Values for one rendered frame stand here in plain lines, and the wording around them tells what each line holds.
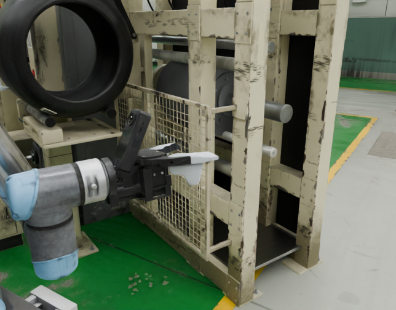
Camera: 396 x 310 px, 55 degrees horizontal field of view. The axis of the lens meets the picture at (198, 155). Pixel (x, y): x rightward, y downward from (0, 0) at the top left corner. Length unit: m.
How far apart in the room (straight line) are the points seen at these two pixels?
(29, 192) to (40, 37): 1.50
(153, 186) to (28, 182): 0.21
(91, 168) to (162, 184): 0.14
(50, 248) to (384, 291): 1.87
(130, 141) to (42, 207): 0.18
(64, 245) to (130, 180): 0.15
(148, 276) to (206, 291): 0.34
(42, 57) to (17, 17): 0.44
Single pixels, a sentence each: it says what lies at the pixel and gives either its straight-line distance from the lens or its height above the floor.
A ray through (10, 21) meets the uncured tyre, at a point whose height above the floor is 1.31.
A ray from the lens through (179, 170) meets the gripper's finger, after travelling 0.70.
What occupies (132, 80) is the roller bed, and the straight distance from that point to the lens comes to 2.19.
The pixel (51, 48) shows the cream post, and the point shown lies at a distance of 2.09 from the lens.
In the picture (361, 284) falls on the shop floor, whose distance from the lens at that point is 2.29.
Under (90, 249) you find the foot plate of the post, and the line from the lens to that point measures 2.44.
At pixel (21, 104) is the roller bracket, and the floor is 0.93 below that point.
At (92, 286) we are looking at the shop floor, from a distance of 2.18.
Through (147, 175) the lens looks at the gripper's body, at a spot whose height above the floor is 1.05.
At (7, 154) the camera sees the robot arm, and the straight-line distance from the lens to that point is 0.75.
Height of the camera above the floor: 1.31
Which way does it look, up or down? 19 degrees down
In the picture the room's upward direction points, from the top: straight up
